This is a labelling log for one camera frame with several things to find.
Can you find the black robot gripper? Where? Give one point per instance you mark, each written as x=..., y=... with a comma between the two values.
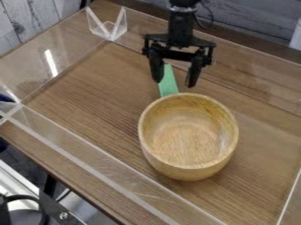
x=179, y=45

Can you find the green rectangular block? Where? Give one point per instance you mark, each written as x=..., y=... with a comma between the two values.
x=167, y=84

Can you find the brown wooden bowl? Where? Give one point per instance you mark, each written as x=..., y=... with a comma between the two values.
x=189, y=136

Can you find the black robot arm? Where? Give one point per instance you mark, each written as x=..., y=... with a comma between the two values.
x=183, y=3

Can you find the clear acrylic table enclosure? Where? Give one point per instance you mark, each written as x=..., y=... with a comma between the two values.
x=80, y=89

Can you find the clear acrylic corner bracket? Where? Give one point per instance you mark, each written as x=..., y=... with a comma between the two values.
x=107, y=30

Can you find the black metal bracket with bolt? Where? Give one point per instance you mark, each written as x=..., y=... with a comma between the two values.
x=56, y=214

